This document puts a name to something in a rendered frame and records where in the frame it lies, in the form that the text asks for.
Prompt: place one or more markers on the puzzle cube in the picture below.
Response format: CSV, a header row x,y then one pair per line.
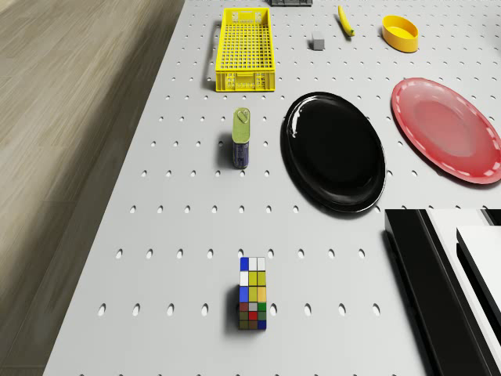
x,y
252,291

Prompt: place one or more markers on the flat-sided can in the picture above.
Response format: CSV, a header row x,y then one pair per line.
x,y
241,133

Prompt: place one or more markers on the black plate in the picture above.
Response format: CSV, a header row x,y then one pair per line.
x,y
334,152

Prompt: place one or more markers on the yellow basket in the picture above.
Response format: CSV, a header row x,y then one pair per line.
x,y
245,80

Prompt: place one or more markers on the grey cube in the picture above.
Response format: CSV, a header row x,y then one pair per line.
x,y
318,40

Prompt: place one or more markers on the dark grey basket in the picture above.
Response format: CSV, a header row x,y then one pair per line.
x,y
289,2

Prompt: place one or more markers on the banana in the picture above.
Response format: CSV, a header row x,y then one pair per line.
x,y
345,22

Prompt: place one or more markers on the black stove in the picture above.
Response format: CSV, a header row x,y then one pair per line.
x,y
430,282

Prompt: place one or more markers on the red plate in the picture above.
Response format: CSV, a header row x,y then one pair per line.
x,y
446,129

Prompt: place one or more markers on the yellow bowl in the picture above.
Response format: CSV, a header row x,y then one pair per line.
x,y
399,41

